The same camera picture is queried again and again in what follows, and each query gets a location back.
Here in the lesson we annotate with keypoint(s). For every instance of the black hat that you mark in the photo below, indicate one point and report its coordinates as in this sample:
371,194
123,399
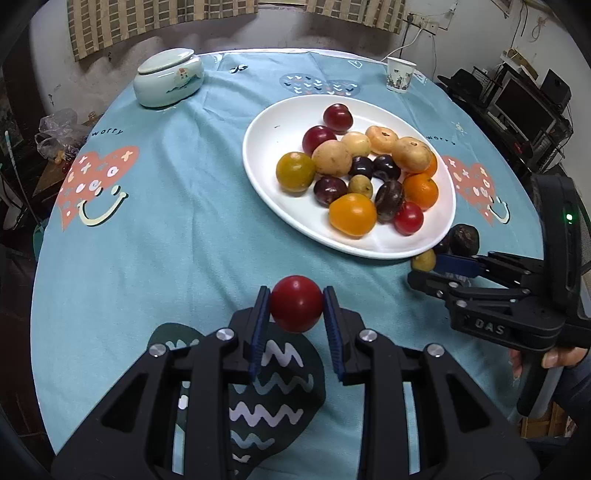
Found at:
461,83

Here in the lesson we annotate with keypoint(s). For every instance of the white plate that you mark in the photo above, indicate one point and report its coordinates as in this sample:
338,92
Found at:
272,152

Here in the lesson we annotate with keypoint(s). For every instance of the person's right hand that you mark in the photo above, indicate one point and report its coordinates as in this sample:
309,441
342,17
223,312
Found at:
563,357

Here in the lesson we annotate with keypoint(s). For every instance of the tan potato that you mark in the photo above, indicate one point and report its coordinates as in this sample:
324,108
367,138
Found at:
411,154
331,158

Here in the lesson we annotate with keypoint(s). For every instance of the wooden side table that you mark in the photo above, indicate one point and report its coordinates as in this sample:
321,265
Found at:
51,180

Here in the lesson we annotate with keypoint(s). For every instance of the narrow checked curtain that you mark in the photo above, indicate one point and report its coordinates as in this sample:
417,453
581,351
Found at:
360,11

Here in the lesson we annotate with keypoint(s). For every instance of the clear plastic bag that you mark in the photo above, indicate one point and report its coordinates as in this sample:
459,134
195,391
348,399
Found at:
60,129

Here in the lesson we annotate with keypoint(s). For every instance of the green-yellow citrus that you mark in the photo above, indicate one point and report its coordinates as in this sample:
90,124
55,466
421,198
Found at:
295,171

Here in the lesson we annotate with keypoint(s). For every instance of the tan peach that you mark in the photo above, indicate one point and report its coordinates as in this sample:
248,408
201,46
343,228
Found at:
382,138

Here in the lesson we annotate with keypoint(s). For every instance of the orange mandarin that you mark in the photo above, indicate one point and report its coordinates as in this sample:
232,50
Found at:
432,167
421,191

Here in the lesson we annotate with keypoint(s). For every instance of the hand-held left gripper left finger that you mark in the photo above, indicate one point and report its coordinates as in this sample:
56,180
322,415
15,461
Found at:
258,332

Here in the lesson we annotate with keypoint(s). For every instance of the printed paper cup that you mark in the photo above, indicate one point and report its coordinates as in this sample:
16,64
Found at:
400,76

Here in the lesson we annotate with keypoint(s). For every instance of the dark purple plum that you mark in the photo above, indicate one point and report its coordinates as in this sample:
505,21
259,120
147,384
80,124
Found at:
361,166
387,167
330,190
444,245
389,201

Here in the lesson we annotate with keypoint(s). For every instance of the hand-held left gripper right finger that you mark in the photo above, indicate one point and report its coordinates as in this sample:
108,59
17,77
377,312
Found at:
333,334

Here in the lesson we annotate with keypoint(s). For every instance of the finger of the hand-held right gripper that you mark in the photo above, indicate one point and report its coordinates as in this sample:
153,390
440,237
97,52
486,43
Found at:
429,280
455,264

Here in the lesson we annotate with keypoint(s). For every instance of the pale yellow plum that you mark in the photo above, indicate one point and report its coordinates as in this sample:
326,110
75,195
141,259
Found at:
356,143

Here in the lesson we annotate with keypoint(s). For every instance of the black speaker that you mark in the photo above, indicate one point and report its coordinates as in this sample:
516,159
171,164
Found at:
555,87

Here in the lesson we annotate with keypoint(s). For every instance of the pale green lidded ceramic jar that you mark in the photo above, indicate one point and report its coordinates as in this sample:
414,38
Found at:
168,81

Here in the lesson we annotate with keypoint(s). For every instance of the white wall socket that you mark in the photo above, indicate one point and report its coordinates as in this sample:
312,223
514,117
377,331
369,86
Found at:
422,23

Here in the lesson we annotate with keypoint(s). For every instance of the wrinkled dark passion fruit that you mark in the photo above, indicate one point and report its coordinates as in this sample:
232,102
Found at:
464,237

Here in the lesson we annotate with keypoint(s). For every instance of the black computer monitor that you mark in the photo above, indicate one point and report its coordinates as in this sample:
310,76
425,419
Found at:
524,110

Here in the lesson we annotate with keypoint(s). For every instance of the small yellow-green plum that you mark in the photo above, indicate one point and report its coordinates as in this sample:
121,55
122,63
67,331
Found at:
424,261
360,185

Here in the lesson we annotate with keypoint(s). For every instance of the red plum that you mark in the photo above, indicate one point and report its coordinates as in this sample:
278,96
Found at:
317,137
338,117

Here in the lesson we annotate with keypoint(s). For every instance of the long tan box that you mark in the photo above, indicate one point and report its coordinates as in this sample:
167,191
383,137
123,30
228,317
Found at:
519,62

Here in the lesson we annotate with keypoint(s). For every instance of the black media rack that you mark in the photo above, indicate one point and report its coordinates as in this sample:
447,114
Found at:
545,147

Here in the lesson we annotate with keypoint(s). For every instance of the smooth yellow-orange tomato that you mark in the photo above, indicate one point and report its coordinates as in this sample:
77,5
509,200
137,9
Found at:
352,214

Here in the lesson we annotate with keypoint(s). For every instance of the wide checked curtain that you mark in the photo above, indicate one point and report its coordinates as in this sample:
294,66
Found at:
152,23

